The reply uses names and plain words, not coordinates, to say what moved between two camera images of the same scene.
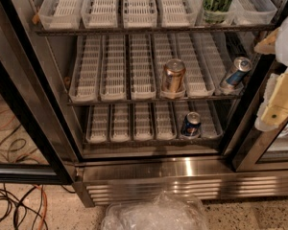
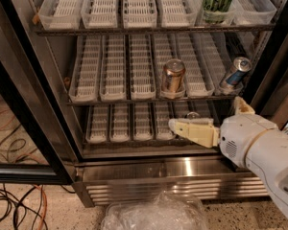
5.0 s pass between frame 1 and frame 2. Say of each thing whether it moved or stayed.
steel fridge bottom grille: stayed
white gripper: moved
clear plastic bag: stayed
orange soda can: stayed
